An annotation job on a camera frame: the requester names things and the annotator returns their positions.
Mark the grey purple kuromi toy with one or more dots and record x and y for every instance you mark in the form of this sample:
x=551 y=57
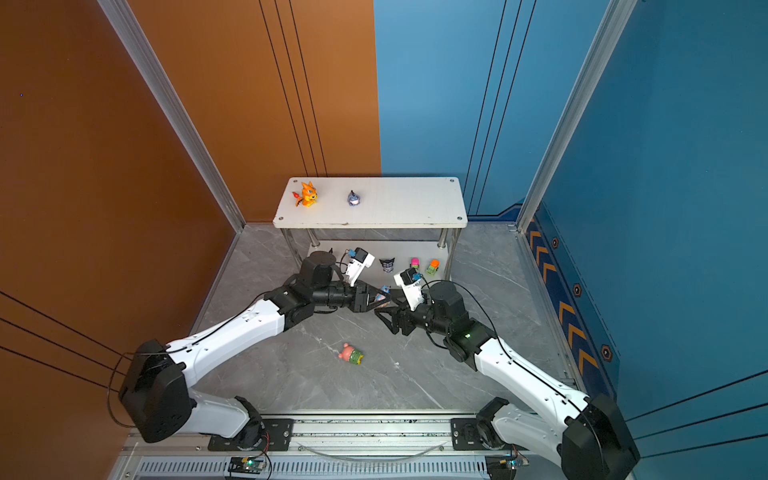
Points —
x=387 y=264

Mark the white two-tier metal shelf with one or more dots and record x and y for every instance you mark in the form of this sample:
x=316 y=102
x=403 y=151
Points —
x=400 y=217

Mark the pink pig green toy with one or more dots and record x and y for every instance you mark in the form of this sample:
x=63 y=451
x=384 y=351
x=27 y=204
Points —
x=350 y=354

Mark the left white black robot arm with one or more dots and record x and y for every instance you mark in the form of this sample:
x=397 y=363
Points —
x=158 y=392

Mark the aluminium corner post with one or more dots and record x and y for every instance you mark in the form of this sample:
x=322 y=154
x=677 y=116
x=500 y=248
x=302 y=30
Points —
x=608 y=34
x=126 y=25

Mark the right circuit board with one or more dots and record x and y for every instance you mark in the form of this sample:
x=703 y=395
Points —
x=504 y=467

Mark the orange fox toy figure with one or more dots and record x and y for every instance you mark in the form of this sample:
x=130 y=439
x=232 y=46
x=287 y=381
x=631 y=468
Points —
x=308 y=195

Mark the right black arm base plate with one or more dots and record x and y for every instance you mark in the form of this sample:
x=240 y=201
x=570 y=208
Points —
x=474 y=434

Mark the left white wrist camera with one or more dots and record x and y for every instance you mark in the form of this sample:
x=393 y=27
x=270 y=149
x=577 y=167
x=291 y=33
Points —
x=359 y=260

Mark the left aluminium corner post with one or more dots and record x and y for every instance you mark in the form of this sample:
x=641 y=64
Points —
x=126 y=25

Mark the left green circuit board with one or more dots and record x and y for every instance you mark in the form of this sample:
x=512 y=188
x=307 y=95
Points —
x=248 y=467

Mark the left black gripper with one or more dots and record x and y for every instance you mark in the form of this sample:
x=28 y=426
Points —
x=362 y=299

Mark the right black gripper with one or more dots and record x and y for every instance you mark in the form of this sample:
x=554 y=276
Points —
x=398 y=315

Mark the right aluminium corner post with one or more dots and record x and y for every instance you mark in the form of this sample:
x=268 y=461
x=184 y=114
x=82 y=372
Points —
x=608 y=34

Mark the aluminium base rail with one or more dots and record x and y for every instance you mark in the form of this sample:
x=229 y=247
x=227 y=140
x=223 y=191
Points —
x=333 y=445

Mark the blue grey eeyore toy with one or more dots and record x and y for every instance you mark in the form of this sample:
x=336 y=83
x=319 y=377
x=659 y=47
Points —
x=353 y=199

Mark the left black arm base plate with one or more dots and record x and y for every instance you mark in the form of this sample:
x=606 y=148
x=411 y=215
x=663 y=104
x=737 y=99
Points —
x=273 y=435

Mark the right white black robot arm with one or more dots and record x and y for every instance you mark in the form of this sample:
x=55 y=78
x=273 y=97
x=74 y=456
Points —
x=586 y=436

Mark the green orange toy car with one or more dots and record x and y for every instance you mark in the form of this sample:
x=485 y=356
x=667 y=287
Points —
x=433 y=267

